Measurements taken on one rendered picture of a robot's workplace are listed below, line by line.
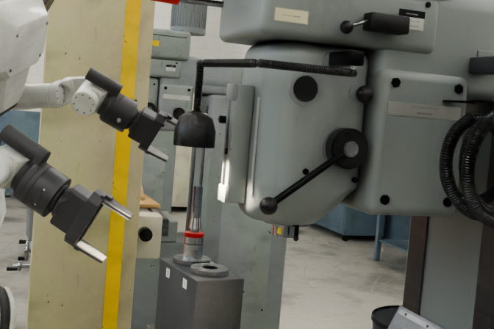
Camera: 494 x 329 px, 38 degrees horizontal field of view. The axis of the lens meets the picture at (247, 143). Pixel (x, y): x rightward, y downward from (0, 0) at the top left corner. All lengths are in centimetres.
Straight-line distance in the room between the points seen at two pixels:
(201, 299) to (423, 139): 62
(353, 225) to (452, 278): 718
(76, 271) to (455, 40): 207
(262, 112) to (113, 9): 181
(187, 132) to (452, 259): 62
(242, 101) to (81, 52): 175
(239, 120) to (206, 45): 941
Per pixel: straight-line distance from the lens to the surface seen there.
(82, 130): 295
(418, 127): 130
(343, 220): 864
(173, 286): 171
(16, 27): 155
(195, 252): 173
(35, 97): 192
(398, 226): 884
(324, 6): 121
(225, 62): 117
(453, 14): 135
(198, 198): 172
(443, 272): 155
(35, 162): 140
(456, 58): 135
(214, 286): 162
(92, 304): 308
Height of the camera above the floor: 151
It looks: 3 degrees down
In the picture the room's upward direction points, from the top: 5 degrees clockwise
